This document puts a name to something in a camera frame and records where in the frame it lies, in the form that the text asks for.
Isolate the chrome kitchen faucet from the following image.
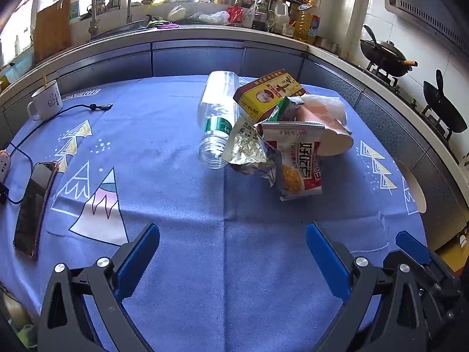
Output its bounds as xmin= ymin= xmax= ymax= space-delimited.
xmin=63 ymin=0 xmax=134 ymax=39

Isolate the black frying pan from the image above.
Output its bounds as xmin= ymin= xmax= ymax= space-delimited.
xmin=423 ymin=69 xmax=468 ymax=133

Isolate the white enamel mug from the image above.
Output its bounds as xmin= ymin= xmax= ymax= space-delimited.
xmin=26 ymin=80 xmax=63 ymax=122

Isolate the white plastic jug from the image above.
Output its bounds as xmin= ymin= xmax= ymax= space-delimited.
xmin=270 ymin=0 xmax=290 ymax=34

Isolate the clear plastic water bottle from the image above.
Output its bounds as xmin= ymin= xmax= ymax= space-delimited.
xmin=197 ymin=71 xmax=239 ymax=169

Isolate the round wooden trash bin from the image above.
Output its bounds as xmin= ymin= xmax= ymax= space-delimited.
xmin=394 ymin=159 xmax=427 ymax=215

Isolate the red yellow cardboard box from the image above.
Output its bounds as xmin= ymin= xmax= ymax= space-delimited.
xmin=234 ymin=69 xmax=306 ymax=123

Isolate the range hood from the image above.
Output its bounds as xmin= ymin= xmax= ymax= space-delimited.
xmin=385 ymin=0 xmax=468 ymax=59

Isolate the red white snack bag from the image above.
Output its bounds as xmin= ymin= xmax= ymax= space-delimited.
xmin=261 ymin=121 xmax=324 ymax=201

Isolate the black wok with handle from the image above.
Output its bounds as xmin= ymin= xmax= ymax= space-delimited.
xmin=360 ymin=25 xmax=418 ymax=77

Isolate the gas stove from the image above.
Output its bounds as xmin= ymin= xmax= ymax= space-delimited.
xmin=358 ymin=63 xmax=458 ymax=160

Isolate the black smartphone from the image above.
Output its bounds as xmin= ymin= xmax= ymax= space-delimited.
xmin=13 ymin=160 xmax=59 ymax=260

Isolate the silver foil wrapper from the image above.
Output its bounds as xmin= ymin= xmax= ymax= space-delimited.
xmin=222 ymin=117 xmax=276 ymax=186

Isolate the green white small carton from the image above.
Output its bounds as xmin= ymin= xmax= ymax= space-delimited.
xmin=268 ymin=96 xmax=304 ymax=122

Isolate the white plastic bag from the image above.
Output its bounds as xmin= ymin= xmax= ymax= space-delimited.
xmin=187 ymin=10 xmax=230 ymax=26

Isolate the black charging cable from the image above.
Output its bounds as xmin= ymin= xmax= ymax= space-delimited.
xmin=0 ymin=102 xmax=114 ymax=205

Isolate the pink white paper cup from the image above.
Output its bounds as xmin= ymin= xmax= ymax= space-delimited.
xmin=297 ymin=94 xmax=354 ymax=157

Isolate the blue printed tablecloth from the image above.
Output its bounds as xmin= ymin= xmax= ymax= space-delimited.
xmin=1 ymin=75 xmax=425 ymax=351

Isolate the red plastic bag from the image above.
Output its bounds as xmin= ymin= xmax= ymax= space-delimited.
xmin=226 ymin=5 xmax=243 ymax=25

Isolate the wooden cutting board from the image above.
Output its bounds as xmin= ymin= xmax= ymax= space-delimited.
xmin=33 ymin=0 xmax=72 ymax=65

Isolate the yellow cooking oil bottle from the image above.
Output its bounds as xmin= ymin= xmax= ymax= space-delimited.
xmin=293 ymin=0 xmax=320 ymax=45

